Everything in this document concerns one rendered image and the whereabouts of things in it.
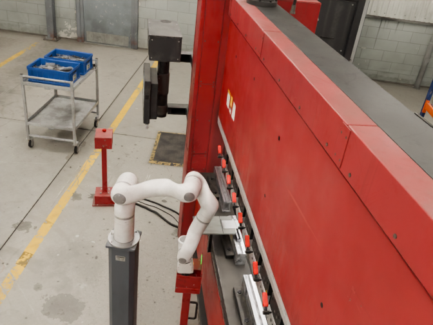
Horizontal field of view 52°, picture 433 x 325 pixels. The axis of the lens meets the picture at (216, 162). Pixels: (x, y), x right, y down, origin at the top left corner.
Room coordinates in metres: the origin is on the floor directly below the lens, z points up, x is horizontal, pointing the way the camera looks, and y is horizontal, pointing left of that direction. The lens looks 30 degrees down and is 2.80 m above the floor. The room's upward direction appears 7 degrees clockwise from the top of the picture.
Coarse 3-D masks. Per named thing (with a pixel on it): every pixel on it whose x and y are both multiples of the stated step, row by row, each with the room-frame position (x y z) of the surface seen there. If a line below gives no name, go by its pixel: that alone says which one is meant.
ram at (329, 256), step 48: (240, 48) 2.73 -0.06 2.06; (240, 96) 2.55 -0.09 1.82; (240, 144) 2.38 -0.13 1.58; (288, 144) 1.64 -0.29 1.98; (240, 192) 2.21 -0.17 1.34; (288, 192) 1.53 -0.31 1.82; (336, 192) 1.17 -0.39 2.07; (288, 240) 1.43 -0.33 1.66; (336, 240) 1.09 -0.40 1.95; (384, 240) 0.89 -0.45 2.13; (288, 288) 1.32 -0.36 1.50; (336, 288) 1.01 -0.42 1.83; (384, 288) 0.83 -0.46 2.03
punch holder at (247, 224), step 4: (248, 216) 1.99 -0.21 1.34; (244, 220) 2.04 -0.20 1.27; (248, 220) 1.97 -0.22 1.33; (244, 224) 2.02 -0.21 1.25; (248, 224) 1.95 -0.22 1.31; (248, 228) 1.95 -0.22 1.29; (252, 228) 1.89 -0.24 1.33; (244, 232) 1.99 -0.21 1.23; (248, 232) 1.93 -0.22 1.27; (252, 232) 1.89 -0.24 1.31; (244, 236) 1.97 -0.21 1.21; (252, 236) 1.90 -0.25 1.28; (244, 240) 1.96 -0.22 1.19; (252, 240) 1.90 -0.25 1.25
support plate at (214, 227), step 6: (216, 216) 2.40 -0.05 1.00; (222, 216) 2.41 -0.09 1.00; (228, 216) 2.42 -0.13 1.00; (210, 222) 2.33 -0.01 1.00; (216, 222) 2.33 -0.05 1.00; (210, 228) 2.26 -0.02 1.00; (216, 228) 2.27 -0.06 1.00; (234, 228) 2.30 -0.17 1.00; (204, 234) 2.21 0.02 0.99; (210, 234) 2.22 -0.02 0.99; (216, 234) 2.22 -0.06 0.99; (222, 234) 2.23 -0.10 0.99; (228, 234) 2.24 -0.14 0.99; (234, 234) 2.25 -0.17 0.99
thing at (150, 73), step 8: (144, 64) 3.55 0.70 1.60; (144, 72) 3.37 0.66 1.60; (152, 72) 3.46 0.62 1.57; (144, 80) 3.20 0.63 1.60; (152, 80) 3.29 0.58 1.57; (144, 88) 3.17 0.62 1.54; (152, 88) 3.21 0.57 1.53; (144, 96) 3.17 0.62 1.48; (152, 96) 3.21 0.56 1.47; (144, 104) 3.17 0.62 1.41; (152, 104) 3.22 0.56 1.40; (144, 112) 3.17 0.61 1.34; (152, 112) 3.22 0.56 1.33; (144, 120) 3.17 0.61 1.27
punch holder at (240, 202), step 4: (240, 196) 2.19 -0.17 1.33; (240, 200) 2.18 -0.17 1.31; (236, 204) 2.23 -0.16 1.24; (240, 204) 2.17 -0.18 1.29; (244, 204) 2.10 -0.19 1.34; (236, 208) 2.22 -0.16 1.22; (240, 208) 2.15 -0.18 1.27; (244, 208) 2.09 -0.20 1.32; (236, 212) 2.20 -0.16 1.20; (244, 212) 2.09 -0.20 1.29; (236, 216) 2.19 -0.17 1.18; (244, 216) 2.09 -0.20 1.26
